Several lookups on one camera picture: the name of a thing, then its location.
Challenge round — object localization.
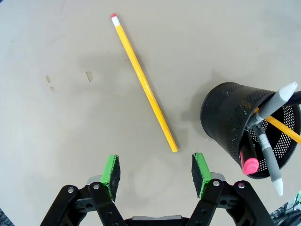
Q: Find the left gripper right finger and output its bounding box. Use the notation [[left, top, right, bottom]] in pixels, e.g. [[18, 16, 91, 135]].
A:
[[188, 152, 276, 226]]

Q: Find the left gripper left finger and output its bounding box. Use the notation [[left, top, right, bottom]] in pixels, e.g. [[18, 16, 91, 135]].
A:
[[40, 154, 127, 226]]

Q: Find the black marker with pink cap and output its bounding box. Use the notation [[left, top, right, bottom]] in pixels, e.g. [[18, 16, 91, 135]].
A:
[[239, 135, 260, 176]]

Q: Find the grey pen with white cap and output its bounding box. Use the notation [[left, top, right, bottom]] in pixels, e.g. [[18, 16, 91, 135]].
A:
[[246, 81, 299, 129], [255, 128, 285, 196]]

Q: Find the black pen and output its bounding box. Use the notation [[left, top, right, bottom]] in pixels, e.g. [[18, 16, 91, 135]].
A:
[[281, 90, 301, 107]]

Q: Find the black mesh pen holder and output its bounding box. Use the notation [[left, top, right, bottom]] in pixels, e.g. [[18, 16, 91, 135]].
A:
[[200, 81, 301, 180]]

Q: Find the yellow pencil with pink eraser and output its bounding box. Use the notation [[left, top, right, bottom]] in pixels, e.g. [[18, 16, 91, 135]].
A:
[[110, 13, 179, 153]]

